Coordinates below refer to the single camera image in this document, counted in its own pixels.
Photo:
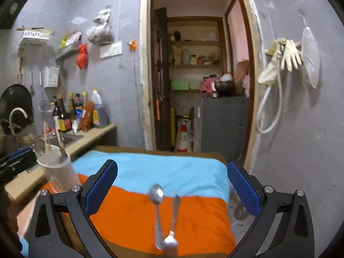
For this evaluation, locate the metal spoon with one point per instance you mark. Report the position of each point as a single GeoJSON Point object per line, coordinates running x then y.
{"type": "Point", "coordinates": [64, 149]}
{"type": "Point", "coordinates": [170, 244]}
{"type": "Point", "coordinates": [156, 193]}

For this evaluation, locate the curved metal faucet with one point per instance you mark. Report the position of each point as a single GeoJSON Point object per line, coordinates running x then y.
{"type": "Point", "coordinates": [18, 109]}

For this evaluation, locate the yellow cap sauce bottle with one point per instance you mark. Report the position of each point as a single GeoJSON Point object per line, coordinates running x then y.
{"type": "Point", "coordinates": [71, 103]}

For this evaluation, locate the green box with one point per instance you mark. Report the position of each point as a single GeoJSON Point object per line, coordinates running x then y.
{"type": "Point", "coordinates": [179, 85]}

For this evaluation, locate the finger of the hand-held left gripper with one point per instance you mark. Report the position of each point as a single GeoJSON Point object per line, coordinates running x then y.
{"type": "Point", "coordinates": [18, 153]}

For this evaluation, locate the white wall box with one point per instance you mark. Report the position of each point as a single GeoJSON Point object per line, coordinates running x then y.
{"type": "Point", "coordinates": [51, 76]}

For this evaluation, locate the grey hanging bag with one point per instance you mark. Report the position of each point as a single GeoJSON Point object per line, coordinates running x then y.
{"type": "Point", "coordinates": [310, 56]}

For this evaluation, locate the clear plastic bag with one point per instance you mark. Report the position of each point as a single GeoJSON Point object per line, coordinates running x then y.
{"type": "Point", "coordinates": [99, 32]}

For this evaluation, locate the pink bag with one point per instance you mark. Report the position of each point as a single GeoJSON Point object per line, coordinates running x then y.
{"type": "Point", "coordinates": [208, 84]}

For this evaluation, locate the red label sauce bottle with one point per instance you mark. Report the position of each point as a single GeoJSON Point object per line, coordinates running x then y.
{"type": "Point", "coordinates": [78, 102]}

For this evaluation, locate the dark wooden door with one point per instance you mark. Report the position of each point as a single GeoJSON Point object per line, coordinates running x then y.
{"type": "Point", "coordinates": [161, 86]}

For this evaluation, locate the metal spatula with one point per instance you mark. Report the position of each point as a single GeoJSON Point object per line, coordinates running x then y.
{"type": "Point", "coordinates": [31, 86]}

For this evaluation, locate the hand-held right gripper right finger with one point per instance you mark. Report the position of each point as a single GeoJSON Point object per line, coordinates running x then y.
{"type": "Point", "coordinates": [243, 190]}

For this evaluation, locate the grey wall shelf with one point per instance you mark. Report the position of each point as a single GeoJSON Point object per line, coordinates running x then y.
{"type": "Point", "coordinates": [67, 52]}

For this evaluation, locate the grey cabinet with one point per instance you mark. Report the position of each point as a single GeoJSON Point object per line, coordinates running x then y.
{"type": "Point", "coordinates": [223, 129]}

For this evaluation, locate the white wall basket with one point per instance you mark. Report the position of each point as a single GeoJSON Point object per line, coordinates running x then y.
{"type": "Point", "coordinates": [35, 35]}

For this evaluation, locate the dark pump bottle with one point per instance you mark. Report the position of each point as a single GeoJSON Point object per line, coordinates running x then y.
{"type": "Point", "coordinates": [55, 110]}

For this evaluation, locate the steel sink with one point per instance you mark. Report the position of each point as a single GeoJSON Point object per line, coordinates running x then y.
{"type": "Point", "coordinates": [68, 139]}

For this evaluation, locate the cream rubber gloves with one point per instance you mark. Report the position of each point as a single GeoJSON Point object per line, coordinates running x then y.
{"type": "Point", "coordinates": [289, 56]}

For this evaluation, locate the white wall socket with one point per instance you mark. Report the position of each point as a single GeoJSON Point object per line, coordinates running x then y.
{"type": "Point", "coordinates": [117, 48]}

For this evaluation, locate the white and red sack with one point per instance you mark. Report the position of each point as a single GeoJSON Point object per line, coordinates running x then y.
{"type": "Point", "coordinates": [183, 137]}

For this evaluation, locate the hanging wooden tool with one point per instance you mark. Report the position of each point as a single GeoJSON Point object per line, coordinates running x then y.
{"type": "Point", "coordinates": [20, 71]}

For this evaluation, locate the clear oil jug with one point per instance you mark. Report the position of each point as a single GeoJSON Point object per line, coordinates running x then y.
{"type": "Point", "coordinates": [99, 110]}

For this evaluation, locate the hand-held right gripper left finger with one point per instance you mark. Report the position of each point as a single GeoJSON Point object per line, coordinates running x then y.
{"type": "Point", "coordinates": [99, 185]}

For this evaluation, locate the blue and orange cloth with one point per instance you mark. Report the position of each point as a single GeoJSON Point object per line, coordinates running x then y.
{"type": "Point", "coordinates": [129, 212]}

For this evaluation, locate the metal strainer ladle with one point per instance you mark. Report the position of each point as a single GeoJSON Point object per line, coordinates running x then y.
{"type": "Point", "coordinates": [45, 106]}

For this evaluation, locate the red plastic bag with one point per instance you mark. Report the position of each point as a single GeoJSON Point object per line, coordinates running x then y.
{"type": "Point", "coordinates": [82, 57]}

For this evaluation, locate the wooden shelf unit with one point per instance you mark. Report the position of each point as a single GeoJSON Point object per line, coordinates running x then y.
{"type": "Point", "coordinates": [196, 43]}

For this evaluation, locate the orange spice packet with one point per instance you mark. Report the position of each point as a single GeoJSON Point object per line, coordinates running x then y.
{"type": "Point", "coordinates": [87, 118]}

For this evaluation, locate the green canister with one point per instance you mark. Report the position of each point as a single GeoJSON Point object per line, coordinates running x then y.
{"type": "Point", "coordinates": [186, 57]}

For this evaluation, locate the white utensil cup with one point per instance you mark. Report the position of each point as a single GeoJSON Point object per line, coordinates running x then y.
{"type": "Point", "coordinates": [60, 172]}

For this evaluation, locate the orange wall hook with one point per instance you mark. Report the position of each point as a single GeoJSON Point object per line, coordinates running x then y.
{"type": "Point", "coordinates": [132, 45]}

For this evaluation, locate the black wok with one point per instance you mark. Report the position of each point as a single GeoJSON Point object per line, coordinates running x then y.
{"type": "Point", "coordinates": [16, 96]}

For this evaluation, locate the black bowl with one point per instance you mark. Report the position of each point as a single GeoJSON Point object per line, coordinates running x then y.
{"type": "Point", "coordinates": [224, 87]}

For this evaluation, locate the white wall switch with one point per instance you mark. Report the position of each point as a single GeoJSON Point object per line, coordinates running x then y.
{"type": "Point", "coordinates": [106, 52]}

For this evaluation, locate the yellow cap clear bottle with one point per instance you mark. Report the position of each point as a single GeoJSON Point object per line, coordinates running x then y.
{"type": "Point", "coordinates": [84, 99]}

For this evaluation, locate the wooden cutting board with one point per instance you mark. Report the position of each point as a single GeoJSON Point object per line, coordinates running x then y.
{"type": "Point", "coordinates": [240, 75]}

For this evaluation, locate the wooden door frame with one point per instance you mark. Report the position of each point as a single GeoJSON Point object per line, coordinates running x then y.
{"type": "Point", "coordinates": [145, 86]}

